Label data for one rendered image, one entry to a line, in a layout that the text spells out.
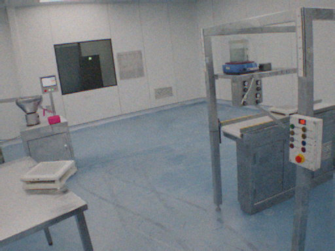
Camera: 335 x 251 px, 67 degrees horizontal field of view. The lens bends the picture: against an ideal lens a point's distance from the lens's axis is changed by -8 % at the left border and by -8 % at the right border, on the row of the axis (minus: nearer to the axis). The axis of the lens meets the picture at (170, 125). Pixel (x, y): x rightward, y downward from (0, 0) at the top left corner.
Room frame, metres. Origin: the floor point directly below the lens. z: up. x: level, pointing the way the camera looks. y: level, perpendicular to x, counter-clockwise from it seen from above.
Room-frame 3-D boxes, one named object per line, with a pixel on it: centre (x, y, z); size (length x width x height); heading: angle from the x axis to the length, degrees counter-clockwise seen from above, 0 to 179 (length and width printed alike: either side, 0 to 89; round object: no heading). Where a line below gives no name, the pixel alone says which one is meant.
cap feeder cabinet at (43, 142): (3.57, 1.75, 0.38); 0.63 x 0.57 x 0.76; 120
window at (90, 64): (6.49, 1.79, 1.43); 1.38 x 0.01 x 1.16; 120
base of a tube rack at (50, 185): (1.46, 0.75, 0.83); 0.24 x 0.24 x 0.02; 84
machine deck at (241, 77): (2.22, -0.74, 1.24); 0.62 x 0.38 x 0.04; 112
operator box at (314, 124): (1.27, -0.69, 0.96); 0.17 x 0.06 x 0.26; 22
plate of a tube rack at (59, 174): (1.46, 0.75, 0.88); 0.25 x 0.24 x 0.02; 174
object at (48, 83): (3.80, 1.64, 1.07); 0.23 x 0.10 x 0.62; 120
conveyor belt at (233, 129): (2.34, -1.10, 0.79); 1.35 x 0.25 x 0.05; 112
